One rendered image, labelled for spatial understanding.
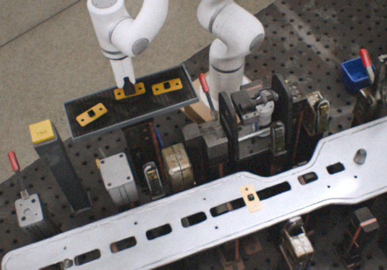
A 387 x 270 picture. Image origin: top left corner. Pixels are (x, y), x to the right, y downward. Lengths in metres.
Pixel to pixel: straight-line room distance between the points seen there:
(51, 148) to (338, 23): 1.35
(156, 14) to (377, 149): 0.79
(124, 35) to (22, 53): 2.23
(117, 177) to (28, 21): 2.26
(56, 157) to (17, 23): 2.11
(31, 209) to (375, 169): 0.97
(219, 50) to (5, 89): 1.78
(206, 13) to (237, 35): 0.12
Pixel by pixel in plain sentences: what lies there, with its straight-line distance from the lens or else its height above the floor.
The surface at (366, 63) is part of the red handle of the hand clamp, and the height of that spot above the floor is 1.13.
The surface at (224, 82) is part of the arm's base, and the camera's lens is 1.87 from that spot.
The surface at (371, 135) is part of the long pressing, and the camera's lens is 1.69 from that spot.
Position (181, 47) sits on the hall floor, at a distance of 3.23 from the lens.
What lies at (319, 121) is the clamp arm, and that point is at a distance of 1.65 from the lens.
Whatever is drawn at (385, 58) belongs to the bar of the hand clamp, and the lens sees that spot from 1.60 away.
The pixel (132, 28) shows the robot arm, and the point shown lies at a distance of 1.23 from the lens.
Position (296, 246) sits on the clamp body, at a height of 1.04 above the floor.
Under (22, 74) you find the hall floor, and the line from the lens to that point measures 3.33.
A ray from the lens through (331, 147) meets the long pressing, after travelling 1.64.
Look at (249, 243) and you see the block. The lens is 1.80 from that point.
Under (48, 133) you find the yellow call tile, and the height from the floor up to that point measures 1.16.
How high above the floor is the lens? 2.38
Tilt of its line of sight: 57 degrees down
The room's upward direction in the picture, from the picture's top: 7 degrees counter-clockwise
